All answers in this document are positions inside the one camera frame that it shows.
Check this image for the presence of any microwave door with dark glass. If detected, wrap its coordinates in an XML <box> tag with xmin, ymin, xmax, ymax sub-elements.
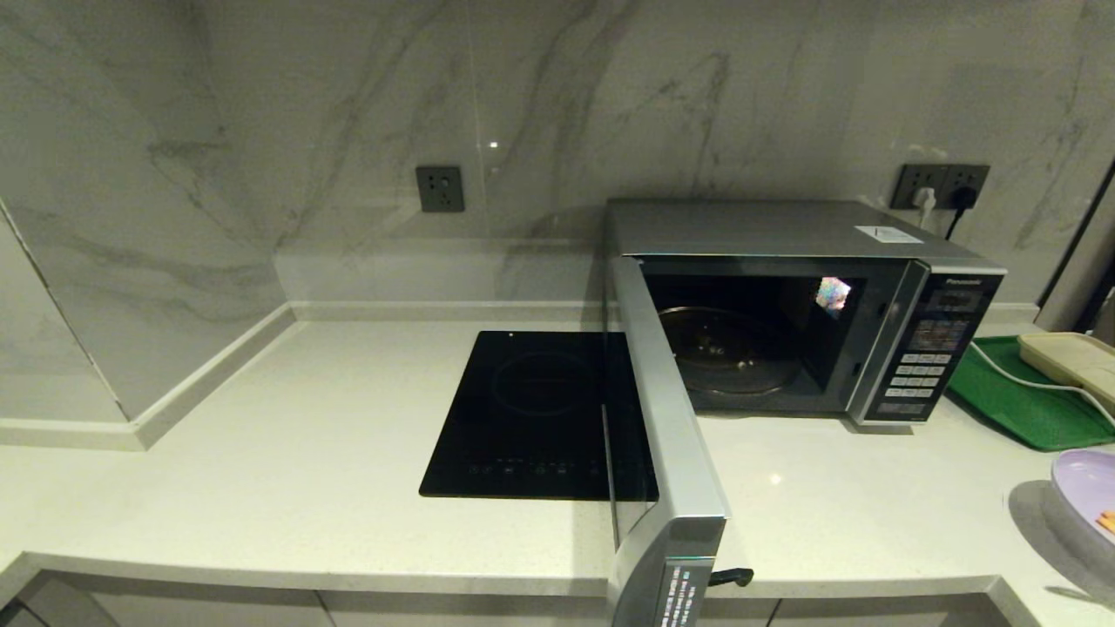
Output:
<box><xmin>601</xmin><ymin>255</ymin><xmax>755</xmax><ymax>627</ymax></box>

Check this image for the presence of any lilac round plate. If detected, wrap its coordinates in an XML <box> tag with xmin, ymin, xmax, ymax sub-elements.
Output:
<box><xmin>1050</xmin><ymin>448</ymin><xmax>1115</xmax><ymax>551</ymax></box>

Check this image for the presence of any silver microwave oven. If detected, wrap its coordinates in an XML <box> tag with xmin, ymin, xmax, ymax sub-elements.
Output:
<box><xmin>607</xmin><ymin>199</ymin><xmax>1007</xmax><ymax>425</ymax></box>

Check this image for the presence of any black induction cooktop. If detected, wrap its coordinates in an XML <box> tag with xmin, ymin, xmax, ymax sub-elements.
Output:
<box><xmin>419</xmin><ymin>331</ymin><xmax>659</xmax><ymax>502</ymax></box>

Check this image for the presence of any green plastic tray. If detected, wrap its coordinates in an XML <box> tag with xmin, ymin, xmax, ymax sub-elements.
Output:
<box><xmin>948</xmin><ymin>336</ymin><xmax>1115</xmax><ymax>453</ymax></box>

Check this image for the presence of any beige flat appliance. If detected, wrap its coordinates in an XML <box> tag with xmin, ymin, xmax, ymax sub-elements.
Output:
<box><xmin>1017</xmin><ymin>333</ymin><xmax>1115</xmax><ymax>417</ymax></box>

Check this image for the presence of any grey single wall socket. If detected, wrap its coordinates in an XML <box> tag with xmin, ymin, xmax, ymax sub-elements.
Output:
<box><xmin>416</xmin><ymin>165</ymin><xmax>465</xmax><ymax>214</ymax></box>

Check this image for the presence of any grey double wall socket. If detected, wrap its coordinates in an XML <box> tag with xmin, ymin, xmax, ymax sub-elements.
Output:
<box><xmin>890</xmin><ymin>164</ymin><xmax>990</xmax><ymax>212</ymax></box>

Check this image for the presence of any black plug with cable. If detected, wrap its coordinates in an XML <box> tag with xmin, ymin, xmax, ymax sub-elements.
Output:
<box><xmin>943</xmin><ymin>185</ymin><xmax>977</xmax><ymax>241</ymax></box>

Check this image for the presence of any white power cable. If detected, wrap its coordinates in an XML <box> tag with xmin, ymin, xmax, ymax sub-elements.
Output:
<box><xmin>969</xmin><ymin>342</ymin><xmax>1115</xmax><ymax>432</ymax></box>

